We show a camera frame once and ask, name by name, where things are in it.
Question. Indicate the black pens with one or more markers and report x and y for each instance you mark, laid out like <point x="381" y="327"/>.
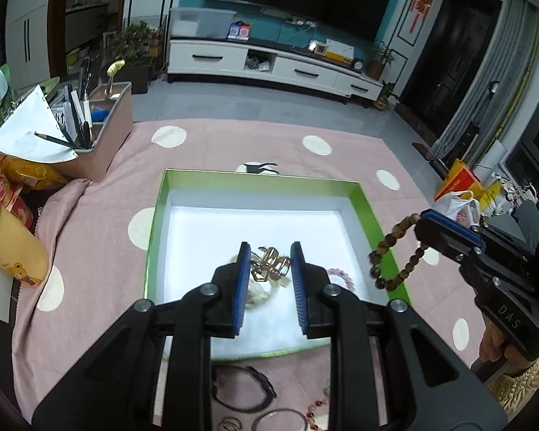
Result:
<point x="85" y="76"/>

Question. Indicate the yellow snack packet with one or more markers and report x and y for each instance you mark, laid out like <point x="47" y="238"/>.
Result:
<point x="31" y="173"/>

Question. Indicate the person's right hand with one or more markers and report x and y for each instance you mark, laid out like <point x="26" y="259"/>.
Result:
<point x="494" y="345"/>

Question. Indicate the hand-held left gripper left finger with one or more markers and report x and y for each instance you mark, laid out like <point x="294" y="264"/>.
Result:
<point x="242" y="287"/>

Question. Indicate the pink dotted blanket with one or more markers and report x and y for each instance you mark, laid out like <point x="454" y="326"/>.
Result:
<point x="94" y="197"/>

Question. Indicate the silver bangle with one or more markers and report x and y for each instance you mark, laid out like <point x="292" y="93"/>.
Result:
<point x="282" y="410"/>

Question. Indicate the clear plastic storage box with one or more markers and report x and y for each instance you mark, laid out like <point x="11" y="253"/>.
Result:
<point x="197" y="22"/>

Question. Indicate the dark pencil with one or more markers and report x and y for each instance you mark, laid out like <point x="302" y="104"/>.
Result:
<point x="54" y="139"/>

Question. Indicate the white notepad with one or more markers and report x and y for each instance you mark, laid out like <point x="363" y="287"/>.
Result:
<point x="65" y="114"/>

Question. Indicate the gold brooch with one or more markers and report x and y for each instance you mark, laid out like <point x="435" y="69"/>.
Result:
<point x="271" y="262"/>

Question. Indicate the small white device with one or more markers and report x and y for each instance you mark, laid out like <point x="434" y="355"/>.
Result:
<point x="319" y="47"/>

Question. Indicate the white plastic bag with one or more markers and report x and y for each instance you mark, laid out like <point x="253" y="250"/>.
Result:
<point x="460" y="211"/>

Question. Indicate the red snack packet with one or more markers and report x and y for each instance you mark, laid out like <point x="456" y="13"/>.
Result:
<point x="9" y="197"/>

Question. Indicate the black alarm clock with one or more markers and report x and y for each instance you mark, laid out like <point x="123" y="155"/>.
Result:
<point x="358" y="64"/>

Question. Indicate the dark door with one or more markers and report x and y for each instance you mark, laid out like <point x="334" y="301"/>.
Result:
<point x="449" y="63"/>

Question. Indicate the black tower device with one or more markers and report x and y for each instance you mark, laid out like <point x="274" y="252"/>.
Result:
<point x="469" y="132"/>

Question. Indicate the white board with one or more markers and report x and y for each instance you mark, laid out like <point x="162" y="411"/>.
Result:
<point x="494" y="157"/>

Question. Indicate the gray clutter in cabinet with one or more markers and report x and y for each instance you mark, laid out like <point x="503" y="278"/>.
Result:
<point x="258" y="63"/>

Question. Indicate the red yellow shopping bag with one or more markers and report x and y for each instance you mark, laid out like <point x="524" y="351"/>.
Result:
<point x="458" y="179"/>

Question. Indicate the gray cloth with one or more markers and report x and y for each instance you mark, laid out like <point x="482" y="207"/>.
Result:
<point x="528" y="220"/>

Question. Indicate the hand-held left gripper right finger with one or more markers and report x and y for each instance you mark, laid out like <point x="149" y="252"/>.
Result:
<point x="297" y="287"/>

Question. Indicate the pink desk organizer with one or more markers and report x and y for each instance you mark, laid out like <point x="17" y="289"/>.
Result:
<point x="112" y="143"/>

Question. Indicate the white paper sheet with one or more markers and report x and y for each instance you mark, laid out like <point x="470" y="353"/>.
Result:
<point x="27" y="134"/>

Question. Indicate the white wardrobe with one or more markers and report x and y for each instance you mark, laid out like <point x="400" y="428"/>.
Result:
<point x="27" y="31"/>

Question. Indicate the yellow toy on spring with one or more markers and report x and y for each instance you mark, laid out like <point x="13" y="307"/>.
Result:
<point x="115" y="68"/>

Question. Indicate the potted plant in brown pot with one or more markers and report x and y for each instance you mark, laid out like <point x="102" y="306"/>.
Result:
<point x="377" y="65"/>

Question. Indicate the blue sign stands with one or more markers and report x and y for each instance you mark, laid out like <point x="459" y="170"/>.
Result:
<point x="240" y="31"/>

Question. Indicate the gray curtain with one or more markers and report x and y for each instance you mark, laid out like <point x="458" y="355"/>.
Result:
<point x="507" y="76"/>

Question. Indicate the black wristband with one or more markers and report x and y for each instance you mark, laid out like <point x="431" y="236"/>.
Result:
<point x="265" y="381"/>

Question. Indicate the green gift box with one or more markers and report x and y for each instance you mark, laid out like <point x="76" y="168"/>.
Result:
<point x="251" y="224"/>

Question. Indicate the cream wristwatch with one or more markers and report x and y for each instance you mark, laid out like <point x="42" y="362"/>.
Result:
<point x="260" y="294"/>

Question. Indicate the white power strip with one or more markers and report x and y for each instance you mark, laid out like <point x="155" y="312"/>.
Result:
<point x="301" y="21"/>

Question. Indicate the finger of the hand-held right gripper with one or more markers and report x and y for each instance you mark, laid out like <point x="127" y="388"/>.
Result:
<point x="449" y="242"/>
<point x="453" y="226"/>

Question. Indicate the person's right forearm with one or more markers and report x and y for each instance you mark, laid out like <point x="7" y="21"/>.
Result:
<point x="521" y="384"/>

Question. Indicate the small floor potted plant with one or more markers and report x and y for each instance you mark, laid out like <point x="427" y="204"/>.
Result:
<point x="384" y="96"/>

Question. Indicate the potted plant in black planter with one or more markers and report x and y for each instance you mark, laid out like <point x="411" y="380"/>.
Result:
<point x="132" y="49"/>

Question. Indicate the red knot wall decoration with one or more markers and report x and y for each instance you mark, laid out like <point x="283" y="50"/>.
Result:
<point x="421" y="0"/>

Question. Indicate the white pen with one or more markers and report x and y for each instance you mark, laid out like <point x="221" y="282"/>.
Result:
<point x="88" y="116"/>

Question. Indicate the green booklet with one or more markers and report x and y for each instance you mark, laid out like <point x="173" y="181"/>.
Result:
<point x="49" y="87"/>

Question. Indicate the white yellow desk calendar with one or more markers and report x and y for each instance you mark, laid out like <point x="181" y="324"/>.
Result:
<point x="339" y="51"/>

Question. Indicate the white television cabinet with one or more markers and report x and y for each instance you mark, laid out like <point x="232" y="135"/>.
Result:
<point x="215" y="60"/>

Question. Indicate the green basin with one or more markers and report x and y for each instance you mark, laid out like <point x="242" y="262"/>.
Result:
<point x="76" y="56"/>

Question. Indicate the blue box in organizer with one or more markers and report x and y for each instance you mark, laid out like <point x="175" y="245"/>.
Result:
<point x="100" y="114"/>

